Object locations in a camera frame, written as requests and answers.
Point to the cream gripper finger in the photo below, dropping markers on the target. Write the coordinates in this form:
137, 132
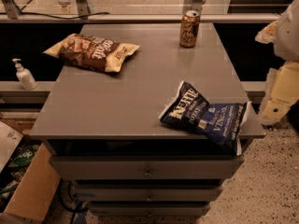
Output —
281, 93
267, 34

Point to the brown chip bag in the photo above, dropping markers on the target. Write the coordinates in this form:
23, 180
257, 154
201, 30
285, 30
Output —
91, 52

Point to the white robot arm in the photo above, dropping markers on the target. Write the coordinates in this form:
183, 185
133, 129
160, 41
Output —
286, 41

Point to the blue Kettle chip bag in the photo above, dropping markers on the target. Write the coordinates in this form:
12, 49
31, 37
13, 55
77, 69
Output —
221, 123

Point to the orange soda can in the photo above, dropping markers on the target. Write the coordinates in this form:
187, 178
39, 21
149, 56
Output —
189, 28

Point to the grey drawer cabinet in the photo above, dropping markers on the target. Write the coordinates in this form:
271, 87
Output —
104, 133

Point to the white pump dispenser bottle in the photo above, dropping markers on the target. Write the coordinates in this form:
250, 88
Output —
24, 76

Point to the green snack package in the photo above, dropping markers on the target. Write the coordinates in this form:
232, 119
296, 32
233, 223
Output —
24, 157

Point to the cardboard box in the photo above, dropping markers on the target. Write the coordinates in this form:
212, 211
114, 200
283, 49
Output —
26, 192

